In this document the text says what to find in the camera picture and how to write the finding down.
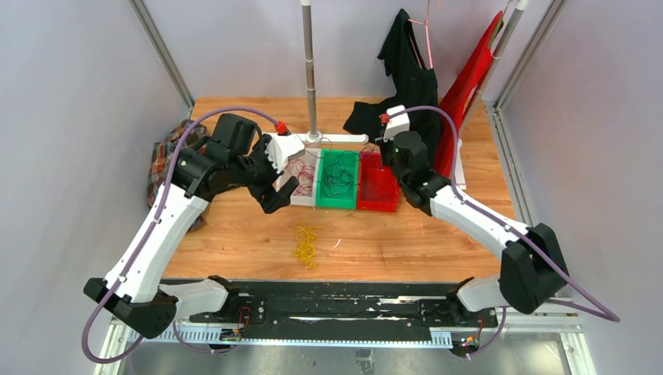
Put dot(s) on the black t-shirt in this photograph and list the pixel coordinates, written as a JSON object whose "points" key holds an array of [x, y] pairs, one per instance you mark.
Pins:
{"points": [[414, 83]]}

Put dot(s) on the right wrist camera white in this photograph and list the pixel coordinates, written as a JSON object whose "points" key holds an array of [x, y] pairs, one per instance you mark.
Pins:
{"points": [[394, 121]]}

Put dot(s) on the plaid flannel shirt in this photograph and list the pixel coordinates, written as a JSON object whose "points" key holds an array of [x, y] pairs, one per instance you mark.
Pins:
{"points": [[162, 154]]}

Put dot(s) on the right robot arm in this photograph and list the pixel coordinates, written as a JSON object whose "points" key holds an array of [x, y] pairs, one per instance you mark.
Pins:
{"points": [[532, 267]]}

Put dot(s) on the pink wire hanger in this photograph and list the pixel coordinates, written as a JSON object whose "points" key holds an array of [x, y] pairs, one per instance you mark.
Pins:
{"points": [[426, 25]]}

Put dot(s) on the red t-shirt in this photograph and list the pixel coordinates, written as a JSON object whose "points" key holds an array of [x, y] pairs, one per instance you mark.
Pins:
{"points": [[455, 102]]}

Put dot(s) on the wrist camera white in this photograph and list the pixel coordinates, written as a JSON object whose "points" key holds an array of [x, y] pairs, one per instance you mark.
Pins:
{"points": [[394, 121], [282, 149]]}

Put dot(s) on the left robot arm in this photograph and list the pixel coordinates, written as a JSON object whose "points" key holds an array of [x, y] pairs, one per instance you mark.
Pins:
{"points": [[236, 155]]}

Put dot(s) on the metal clothes rack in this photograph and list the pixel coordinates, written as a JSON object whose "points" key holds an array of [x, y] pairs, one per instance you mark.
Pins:
{"points": [[509, 19]]}

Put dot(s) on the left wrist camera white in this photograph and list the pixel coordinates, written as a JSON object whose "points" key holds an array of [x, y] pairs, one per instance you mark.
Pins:
{"points": [[282, 149]]}

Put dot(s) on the green plastic bin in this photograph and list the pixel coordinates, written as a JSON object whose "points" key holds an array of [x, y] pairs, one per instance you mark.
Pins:
{"points": [[338, 179]]}

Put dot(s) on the red plastic bin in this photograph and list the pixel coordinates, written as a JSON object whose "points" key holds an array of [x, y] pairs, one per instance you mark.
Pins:
{"points": [[378, 189]]}

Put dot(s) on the aluminium frame rail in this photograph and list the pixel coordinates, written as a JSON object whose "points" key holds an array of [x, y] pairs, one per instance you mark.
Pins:
{"points": [[144, 16]]}

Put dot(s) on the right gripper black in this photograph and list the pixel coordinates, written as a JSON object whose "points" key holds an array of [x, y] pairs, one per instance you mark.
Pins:
{"points": [[385, 145]]}

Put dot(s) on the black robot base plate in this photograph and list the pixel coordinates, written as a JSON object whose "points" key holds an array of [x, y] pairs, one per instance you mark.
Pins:
{"points": [[344, 311]]}

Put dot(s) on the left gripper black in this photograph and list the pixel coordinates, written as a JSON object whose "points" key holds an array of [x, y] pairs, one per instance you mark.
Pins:
{"points": [[270, 198]]}

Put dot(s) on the white plastic bin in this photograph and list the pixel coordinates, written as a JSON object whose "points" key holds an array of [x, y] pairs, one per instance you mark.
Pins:
{"points": [[306, 169]]}

